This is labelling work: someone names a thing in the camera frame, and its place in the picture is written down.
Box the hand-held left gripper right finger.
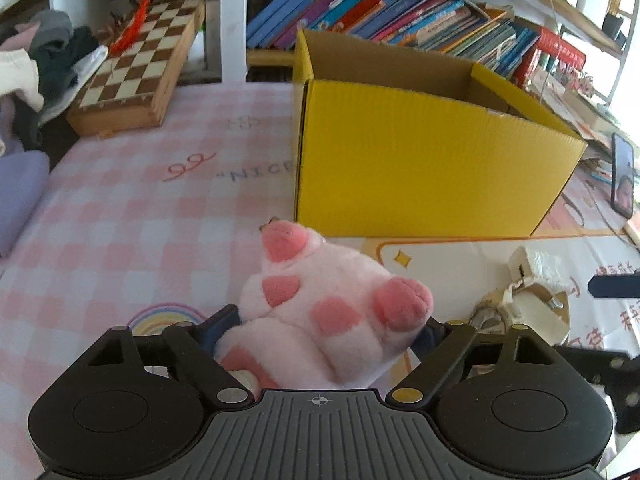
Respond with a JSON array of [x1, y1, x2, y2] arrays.
[[391, 320, 556, 407]]

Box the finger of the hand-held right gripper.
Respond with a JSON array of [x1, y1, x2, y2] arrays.
[[552, 344, 640, 387], [588, 271, 640, 298]]

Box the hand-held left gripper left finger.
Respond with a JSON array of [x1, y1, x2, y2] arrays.
[[87, 305, 255, 407]]

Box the pink plush toy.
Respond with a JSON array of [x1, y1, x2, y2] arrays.
[[214, 218, 435, 391]]

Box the yellow cardboard box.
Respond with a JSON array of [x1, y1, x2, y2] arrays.
[[291, 28, 589, 239]]

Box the cream plastic device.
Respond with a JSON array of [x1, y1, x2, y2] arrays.
[[469, 245, 572, 347]]

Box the white printed mat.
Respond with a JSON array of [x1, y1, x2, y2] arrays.
[[325, 232, 640, 391]]

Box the black smartphone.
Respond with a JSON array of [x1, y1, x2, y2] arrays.
[[610, 132, 636, 220]]

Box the pink checkered cloth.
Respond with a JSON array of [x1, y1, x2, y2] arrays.
[[0, 80, 381, 480]]

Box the stack of books and papers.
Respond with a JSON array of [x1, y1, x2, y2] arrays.
[[527, 67, 623, 186]]

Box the purple cushion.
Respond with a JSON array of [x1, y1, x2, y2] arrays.
[[0, 151, 51, 257]]

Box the red books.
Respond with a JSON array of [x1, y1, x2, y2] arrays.
[[512, 26, 587, 92]]

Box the black cup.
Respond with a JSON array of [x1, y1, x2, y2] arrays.
[[602, 11, 626, 41]]

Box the wooden chessboard box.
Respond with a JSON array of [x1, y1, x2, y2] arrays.
[[66, 0, 207, 137]]

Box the red tassel ornament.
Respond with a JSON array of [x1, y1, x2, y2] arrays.
[[108, 0, 154, 56]]

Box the pile of clothes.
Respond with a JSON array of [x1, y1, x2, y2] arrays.
[[0, 9, 109, 153]]

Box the row of colourful books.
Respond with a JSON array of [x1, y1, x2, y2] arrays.
[[246, 0, 542, 77]]

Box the white cable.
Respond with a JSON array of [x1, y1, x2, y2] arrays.
[[562, 187, 640, 248]]

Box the white bookshelf frame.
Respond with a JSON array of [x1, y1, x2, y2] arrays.
[[47, 0, 631, 111]]

